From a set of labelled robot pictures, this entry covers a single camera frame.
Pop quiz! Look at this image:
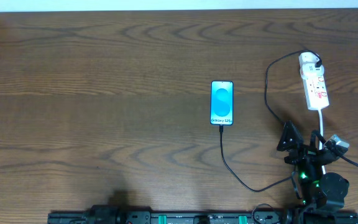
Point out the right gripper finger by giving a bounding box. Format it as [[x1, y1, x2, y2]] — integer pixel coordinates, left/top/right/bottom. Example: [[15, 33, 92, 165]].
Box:
[[310, 130, 325, 152], [277, 121, 304, 151]]

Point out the black USB charging cable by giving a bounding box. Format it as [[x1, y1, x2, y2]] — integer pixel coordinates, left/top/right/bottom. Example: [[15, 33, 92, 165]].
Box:
[[218, 49, 323, 193]]

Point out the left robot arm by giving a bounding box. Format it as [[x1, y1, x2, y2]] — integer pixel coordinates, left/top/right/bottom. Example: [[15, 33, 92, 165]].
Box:
[[86, 205, 121, 224]]

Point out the blue Samsung Galaxy smartphone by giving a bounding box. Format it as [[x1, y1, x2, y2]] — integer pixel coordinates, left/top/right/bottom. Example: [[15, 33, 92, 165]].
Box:
[[209, 80, 234, 126]]

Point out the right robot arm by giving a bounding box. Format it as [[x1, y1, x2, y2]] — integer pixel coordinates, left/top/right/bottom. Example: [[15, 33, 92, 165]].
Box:
[[277, 121, 349, 223]]

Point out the white power strip cord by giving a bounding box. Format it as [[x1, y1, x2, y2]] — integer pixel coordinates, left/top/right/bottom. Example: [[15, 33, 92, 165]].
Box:
[[318, 108, 328, 175]]

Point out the white charger plug adapter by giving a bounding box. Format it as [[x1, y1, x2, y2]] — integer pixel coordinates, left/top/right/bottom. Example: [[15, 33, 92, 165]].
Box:
[[298, 52, 323, 68]]

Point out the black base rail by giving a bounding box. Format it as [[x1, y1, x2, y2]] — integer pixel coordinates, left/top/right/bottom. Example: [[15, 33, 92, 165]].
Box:
[[47, 210, 358, 224]]

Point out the white power strip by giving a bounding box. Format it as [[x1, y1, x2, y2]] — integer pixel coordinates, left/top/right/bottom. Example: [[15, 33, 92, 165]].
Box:
[[300, 63, 329, 111]]

